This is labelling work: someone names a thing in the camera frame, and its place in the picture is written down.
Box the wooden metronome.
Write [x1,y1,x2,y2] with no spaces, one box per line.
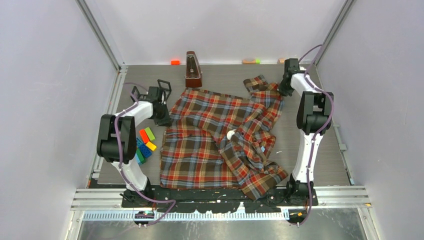
[185,51,203,88]

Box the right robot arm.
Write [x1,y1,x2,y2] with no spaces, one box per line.
[277,58,334,205]

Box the black case gold brooch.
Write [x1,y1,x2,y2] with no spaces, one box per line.
[157,79,172,102]

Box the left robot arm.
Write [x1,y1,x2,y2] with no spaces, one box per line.
[96,85,172,207]

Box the black case silver brooch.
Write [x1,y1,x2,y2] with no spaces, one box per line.
[130,86,146,103]

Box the tan and green block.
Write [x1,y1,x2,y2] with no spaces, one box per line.
[242,58,261,65]

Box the pile of toy bricks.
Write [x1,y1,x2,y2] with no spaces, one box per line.
[135,127,157,165]

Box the plaid flannel shirt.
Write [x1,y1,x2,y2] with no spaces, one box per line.
[159,75,288,200]

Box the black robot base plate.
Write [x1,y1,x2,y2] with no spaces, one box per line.
[119,185,310,214]

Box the orange block at wall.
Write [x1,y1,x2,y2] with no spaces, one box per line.
[170,59,181,65]

